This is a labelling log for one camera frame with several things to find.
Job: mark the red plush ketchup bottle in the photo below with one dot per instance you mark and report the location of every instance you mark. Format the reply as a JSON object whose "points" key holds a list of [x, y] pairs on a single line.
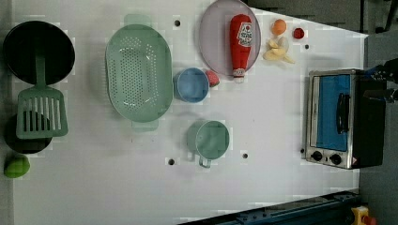
{"points": [[241, 36]]}

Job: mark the grey round plate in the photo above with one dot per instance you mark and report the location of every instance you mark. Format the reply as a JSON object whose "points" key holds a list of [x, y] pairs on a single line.
{"points": [[214, 40]]}

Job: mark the blue cup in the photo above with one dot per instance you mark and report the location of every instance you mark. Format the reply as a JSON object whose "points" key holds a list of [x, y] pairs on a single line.
{"points": [[191, 85]]}

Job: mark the toy strawberry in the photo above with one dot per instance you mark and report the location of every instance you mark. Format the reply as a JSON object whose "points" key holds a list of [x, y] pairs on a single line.
{"points": [[212, 78]]}

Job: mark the green perforated colander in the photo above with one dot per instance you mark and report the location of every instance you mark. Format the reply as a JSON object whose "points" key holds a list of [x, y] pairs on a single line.
{"points": [[139, 73]]}

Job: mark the yellow toy garlic pieces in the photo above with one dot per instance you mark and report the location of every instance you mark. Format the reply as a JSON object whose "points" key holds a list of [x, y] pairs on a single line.
{"points": [[278, 50]]}

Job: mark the orange toy fruit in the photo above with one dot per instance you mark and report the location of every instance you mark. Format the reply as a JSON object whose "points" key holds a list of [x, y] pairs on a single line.
{"points": [[278, 27]]}

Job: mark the silver toaster oven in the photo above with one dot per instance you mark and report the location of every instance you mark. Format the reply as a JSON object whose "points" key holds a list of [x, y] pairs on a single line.
{"points": [[344, 128]]}

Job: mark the green slotted spatula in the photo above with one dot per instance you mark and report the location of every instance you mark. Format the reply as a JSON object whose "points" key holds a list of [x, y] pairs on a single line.
{"points": [[41, 108]]}

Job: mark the small black bowl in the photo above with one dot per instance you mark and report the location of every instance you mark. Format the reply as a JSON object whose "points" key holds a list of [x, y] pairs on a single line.
{"points": [[31, 146]]}

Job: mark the large black bowl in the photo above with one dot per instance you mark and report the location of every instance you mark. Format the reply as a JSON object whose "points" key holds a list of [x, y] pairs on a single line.
{"points": [[19, 51]]}

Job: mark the green toy pepper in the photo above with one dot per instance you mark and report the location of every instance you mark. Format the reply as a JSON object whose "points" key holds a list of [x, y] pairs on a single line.
{"points": [[17, 167]]}

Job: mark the yellow red emergency button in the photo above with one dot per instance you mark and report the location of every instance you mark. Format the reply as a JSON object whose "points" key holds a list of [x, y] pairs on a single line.
{"points": [[362, 217]]}

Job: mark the green mug with handle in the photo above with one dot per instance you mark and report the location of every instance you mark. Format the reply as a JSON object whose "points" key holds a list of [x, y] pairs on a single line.
{"points": [[209, 140]]}

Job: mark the blue metal frame rail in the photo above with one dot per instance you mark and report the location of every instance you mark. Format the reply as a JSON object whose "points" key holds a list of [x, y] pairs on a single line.
{"points": [[331, 209]]}

